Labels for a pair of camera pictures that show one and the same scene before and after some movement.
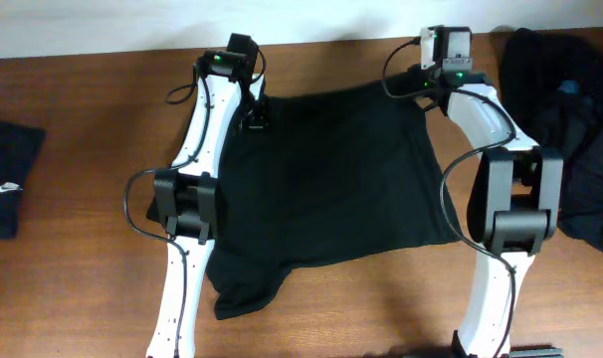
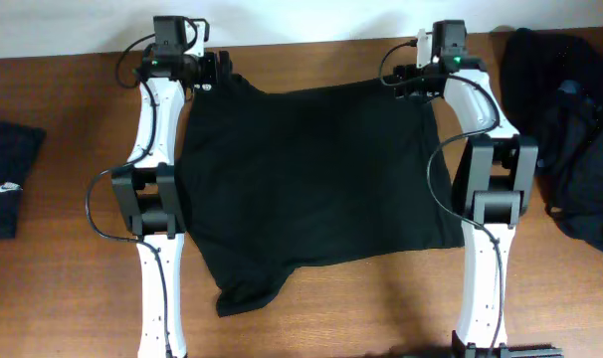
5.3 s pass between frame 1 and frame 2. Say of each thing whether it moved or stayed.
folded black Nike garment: stayed
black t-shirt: stayed
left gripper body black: moved
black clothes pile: stayed
